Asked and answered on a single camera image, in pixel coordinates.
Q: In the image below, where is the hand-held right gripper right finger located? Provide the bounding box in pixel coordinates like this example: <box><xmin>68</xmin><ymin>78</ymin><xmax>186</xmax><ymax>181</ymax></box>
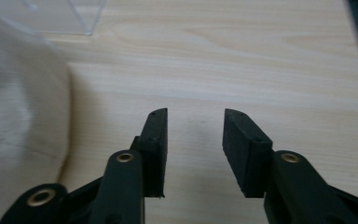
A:
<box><xmin>222</xmin><ymin>108</ymin><xmax>358</xmax><ymax>224</ymax></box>

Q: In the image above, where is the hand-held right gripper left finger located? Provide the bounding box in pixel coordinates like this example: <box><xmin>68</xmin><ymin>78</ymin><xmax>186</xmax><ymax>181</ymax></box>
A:
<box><xmin>89</xmin><ymin>107</ymin><xmax>169</xmax><ymax>224</ymax></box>

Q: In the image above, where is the white cloth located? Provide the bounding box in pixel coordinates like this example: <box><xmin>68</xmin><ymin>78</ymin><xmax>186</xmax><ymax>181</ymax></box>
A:
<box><xmin>0</xmin><ymin>6</ymin><xmax>73</xmax><ymax>224</ymax></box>

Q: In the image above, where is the clear plastic container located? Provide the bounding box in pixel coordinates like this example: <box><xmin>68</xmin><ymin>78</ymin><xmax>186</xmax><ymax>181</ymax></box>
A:
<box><xmin>0</xmin><ymin>0</ymin><xmax>107</xmax><ymax>35</ymax></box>

